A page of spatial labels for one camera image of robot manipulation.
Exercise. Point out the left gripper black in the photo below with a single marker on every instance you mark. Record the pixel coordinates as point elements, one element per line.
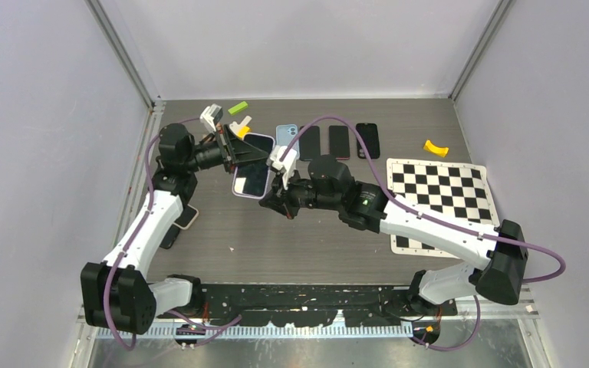
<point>238,150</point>

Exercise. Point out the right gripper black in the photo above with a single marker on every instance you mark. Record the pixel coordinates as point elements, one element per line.
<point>280,198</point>

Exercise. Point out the black phone with dark frame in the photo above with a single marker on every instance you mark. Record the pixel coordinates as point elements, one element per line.
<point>310,144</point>

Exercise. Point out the purple phone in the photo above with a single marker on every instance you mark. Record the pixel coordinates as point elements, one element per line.
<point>339,143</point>

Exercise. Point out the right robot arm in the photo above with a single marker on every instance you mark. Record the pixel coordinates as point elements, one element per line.
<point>492,263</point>

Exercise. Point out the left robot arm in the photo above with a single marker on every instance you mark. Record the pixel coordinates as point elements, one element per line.
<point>116,294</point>

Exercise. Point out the black phone near left edge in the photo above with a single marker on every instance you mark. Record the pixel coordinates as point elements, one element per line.
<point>170,237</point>

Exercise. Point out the green lego brick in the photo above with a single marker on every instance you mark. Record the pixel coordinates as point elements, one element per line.
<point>238,108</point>

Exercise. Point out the yellow curved block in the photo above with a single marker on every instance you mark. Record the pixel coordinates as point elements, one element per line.
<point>440,151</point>

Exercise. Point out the checkerboard mat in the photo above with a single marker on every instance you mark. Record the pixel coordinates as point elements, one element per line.
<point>457,189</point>

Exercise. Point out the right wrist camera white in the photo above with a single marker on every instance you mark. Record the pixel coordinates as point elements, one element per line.
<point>282,161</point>

